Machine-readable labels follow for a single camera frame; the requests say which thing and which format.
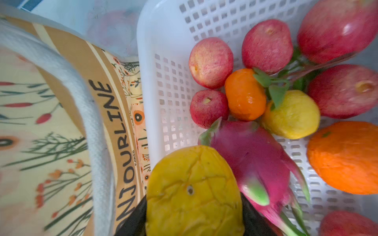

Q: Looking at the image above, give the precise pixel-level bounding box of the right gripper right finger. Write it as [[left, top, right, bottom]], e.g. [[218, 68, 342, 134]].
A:
[[241, 193, 283, 236]]

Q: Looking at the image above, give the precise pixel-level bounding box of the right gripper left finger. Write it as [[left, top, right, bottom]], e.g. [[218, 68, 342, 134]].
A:
[[115, 196, 147, 236]]

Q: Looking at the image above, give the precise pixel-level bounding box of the pink dragon fruit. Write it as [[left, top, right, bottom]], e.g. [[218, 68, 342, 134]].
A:
[[198, 118, 310, 236]]

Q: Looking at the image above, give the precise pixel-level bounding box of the yellow mango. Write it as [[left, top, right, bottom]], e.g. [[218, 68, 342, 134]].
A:
[[145, 146, 245, 236]]

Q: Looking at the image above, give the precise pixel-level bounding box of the cream canvas grocery bag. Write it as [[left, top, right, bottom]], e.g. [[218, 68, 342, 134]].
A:
[[1, 9, 151, 236]]

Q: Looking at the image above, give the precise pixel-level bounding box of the large orange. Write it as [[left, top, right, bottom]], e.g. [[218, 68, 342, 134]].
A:
[[307, 121, 378, 195]]

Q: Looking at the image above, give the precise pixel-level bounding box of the red apple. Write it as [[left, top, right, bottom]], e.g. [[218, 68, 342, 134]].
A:
[[319, 211, 378, 236], [190, 89, 229, 129], [308, 65, 378, 119], [242, 19, 294, 74], [297, 1, 378, 64], [189, 37, 234, 89]]

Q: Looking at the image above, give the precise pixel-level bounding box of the yellow lemon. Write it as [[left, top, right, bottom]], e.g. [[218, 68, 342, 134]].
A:
[[261, 90, 321, 139]]

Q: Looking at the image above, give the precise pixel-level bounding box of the small orange tangerine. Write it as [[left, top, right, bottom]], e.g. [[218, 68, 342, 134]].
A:
[[224, 68, 267, 121]]

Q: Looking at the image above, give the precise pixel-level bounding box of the white plastic basket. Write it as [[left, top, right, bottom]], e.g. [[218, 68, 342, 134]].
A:
[[137, 0, 378, 236]]

